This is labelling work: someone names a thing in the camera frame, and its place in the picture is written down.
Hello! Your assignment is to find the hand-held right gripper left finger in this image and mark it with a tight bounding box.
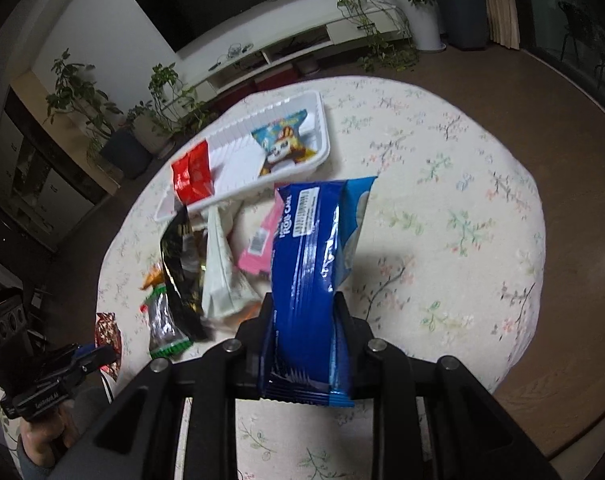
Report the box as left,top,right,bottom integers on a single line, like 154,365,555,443
47,292,283,480

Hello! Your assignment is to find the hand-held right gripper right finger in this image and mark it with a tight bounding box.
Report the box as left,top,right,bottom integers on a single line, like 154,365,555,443
333,292,566,480

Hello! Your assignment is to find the blue snack packet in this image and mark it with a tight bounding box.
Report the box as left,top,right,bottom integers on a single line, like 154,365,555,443
260,176,379,407

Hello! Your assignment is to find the red snack packet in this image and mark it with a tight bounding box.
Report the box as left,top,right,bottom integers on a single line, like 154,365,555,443
171,141,214,206

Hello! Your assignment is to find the white plastic tray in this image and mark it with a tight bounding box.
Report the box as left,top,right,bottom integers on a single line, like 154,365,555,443
153,91,332,223

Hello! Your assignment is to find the person's left hand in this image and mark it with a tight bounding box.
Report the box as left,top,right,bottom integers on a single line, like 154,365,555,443
20,402,83,466

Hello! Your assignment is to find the red gold candy packet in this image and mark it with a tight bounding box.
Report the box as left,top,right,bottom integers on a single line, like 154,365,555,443
95,312,122,381

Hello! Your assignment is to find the clear orange-printed snack packet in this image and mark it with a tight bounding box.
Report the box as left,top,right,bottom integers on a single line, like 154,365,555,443
235,301,262,331

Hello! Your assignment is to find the clear green-edged snack packet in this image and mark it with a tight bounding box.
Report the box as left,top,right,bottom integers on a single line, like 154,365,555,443
140,284,193,359

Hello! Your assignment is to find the white snack packet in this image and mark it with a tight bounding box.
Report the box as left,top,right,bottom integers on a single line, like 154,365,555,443
201,202,260,318

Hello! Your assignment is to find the pink snack packet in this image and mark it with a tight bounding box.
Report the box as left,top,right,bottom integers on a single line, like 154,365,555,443
238,205,283,277

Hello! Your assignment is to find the orange snack packet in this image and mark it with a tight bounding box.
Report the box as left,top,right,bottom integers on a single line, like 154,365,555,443
141,264,164,291

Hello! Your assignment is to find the black gold snack packet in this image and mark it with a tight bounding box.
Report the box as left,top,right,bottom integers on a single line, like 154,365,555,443
161,205,208,342

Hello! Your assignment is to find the floral tablecloth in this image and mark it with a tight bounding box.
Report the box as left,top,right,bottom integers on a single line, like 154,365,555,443
96,76,547,480

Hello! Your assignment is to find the dark wooden cabinet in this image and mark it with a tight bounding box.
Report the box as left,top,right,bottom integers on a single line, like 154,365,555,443
0,85,109,258

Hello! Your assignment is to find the cartoon print snack packet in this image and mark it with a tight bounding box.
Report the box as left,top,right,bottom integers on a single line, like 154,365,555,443
251,115,317,177

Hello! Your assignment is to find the leafy plant in dark pot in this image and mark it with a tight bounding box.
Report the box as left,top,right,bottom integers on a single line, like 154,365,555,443
45,49,154,179

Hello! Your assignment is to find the leafy plant in white pot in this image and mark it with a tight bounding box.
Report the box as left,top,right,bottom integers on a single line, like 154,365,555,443
131,62,218,157

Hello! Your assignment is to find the trailing vine plant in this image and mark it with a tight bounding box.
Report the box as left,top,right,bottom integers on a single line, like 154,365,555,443
333,0,422,73

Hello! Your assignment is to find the white television cabinet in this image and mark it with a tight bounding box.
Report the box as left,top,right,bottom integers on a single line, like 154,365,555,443
175,10,413,103

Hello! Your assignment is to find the small tree in white pot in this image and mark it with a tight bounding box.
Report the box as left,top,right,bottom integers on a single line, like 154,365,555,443
373,0,447,54

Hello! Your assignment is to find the large plant in grey pot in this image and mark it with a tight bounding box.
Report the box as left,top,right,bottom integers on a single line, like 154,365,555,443
427,0,489,52

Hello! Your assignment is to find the beige curtain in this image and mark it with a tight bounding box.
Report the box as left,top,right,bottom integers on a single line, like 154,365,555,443
470,0,522,52

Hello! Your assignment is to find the glass sliding door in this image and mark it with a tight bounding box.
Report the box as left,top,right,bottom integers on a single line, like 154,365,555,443
507,0,605,128

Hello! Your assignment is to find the black cable bundle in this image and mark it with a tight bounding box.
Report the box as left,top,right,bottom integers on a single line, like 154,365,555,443
209,41,256,72

